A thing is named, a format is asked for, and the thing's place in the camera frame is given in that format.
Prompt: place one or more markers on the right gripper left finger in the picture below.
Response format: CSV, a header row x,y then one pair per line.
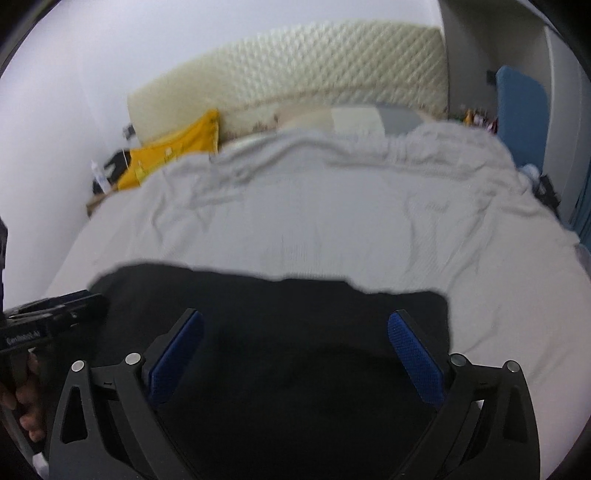
x,y
105,425

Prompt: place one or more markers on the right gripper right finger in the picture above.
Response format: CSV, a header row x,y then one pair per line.
x,y
485,425

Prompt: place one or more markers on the black garment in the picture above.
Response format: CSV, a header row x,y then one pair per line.
x,y
295,379

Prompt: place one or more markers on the left hand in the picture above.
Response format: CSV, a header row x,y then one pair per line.
x,y
27,396

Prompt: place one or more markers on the wooden nightstand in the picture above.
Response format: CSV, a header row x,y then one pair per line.
x,y
95,202

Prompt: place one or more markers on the white spray bottle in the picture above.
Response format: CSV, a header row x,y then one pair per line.
x,y
101,184

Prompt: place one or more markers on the black bag on nightstand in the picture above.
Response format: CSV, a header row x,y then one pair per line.
x,y
116,166

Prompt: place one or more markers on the light grey bed duvet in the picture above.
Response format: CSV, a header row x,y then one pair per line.
x,y
441,208

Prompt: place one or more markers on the yellow pillow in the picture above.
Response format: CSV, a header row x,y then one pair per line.
x,y
202,136

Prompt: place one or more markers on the blue curtain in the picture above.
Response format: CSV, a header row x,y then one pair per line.
x,y
581,220

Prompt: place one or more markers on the colourful items beside bed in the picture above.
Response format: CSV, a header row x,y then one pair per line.
x,y
478,118

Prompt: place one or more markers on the white and grey pillow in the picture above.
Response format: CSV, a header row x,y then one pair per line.
x,y
359,120

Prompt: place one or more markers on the blue chair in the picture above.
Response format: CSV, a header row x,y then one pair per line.
x,y
523,116

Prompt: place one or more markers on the cream quilted headboard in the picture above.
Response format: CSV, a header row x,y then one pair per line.
x,y
345,62

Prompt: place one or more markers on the wall socket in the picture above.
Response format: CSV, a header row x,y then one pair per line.
x,y
128,132

